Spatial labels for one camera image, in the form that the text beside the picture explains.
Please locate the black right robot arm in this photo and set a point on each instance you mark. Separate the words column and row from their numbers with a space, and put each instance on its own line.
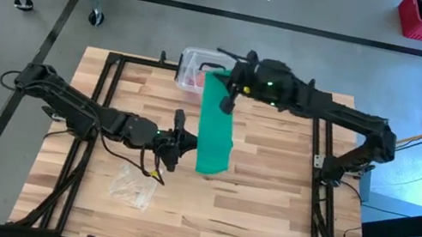
column 346, row 114

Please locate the black metal table frame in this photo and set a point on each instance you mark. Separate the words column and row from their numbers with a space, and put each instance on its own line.
column 138, row 63

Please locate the large clear plastic bag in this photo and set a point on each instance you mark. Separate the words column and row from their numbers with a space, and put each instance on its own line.
column 134, row 185

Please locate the black caster wheel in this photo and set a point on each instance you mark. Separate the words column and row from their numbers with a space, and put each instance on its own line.
column 23, row 4
column 95, row 18

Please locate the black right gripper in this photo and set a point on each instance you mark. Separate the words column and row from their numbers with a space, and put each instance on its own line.
column 246, row 79

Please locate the clear plastic storage box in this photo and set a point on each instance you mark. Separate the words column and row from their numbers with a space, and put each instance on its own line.
column 192, row 60

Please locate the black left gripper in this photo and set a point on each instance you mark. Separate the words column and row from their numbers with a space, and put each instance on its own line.
column 172, row 143

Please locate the orange bandage roll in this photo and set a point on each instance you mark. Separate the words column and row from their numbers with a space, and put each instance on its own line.
column 200, row 81

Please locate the silver metal bracket plate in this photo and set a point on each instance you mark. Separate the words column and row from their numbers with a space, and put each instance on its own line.
column 319, row 161

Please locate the green elastic bandage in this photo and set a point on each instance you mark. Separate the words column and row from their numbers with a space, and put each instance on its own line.
column 214, row 136

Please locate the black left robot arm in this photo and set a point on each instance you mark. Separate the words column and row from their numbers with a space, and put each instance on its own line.
column 78, row 106

